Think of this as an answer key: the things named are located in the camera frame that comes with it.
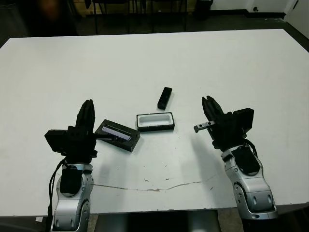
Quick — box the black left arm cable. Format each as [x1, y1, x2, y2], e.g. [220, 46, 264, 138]
[47, 158, 68, 232]

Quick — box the slim black camera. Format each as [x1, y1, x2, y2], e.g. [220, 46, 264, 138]
[156, 87, 173, 111]

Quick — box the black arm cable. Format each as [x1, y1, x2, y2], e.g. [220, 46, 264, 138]
[47, 158, 68, 232]
[245, 139, 259, 158]

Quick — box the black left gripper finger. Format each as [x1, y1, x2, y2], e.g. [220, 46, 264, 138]
[86, 99, 96, 133]
[75, 99, 89, 133]

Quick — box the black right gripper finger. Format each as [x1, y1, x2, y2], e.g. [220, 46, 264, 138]
[201, 96, 216, 123]
[206, 95, 228, 122]

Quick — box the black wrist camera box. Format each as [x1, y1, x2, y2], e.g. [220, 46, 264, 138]
[233, 108, 255, 134]
[44, 129, 70, 155]

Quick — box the black box base white inset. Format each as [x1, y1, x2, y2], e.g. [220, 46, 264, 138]
[136, 111, 175, 132]

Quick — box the black robot pelvis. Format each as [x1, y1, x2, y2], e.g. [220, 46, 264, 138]
[127, 212, 191, 232]

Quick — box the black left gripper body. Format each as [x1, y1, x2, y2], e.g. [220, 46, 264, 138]
[63, 125, 113, 164]

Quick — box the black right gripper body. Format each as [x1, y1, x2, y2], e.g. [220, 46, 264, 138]
[193, 111, 247, 151]

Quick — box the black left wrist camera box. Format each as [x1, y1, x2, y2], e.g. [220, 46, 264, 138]
[44, 129, 70, 155]

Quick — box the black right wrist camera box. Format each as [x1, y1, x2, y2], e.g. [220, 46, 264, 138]
[233, 108, 255, 134]

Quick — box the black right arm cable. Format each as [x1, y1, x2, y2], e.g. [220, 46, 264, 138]
[245, 139, 259, 158]

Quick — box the black box lid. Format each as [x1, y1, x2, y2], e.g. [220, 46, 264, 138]
[95, 118, 141, 153]

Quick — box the white door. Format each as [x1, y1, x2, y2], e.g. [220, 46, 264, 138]
[284, 0, 309, 24]

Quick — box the black waste bin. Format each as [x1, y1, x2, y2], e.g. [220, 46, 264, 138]
[194, 0, 213, 20]

